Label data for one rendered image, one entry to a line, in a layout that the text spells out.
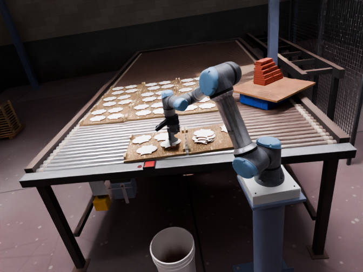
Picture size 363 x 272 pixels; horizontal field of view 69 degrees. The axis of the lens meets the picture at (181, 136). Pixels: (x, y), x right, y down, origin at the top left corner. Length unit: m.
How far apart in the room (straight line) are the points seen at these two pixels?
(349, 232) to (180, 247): 1.34
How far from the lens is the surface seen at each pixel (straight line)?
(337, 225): 2.62
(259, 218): 1.57
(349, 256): 2.43
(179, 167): 1.63
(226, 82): 1.20
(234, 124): 1.21
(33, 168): 2.06
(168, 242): 2.10
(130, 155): 1.80
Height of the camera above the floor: 1.82
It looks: 28 degrees down
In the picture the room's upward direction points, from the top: 9 degrees counter-clockwise
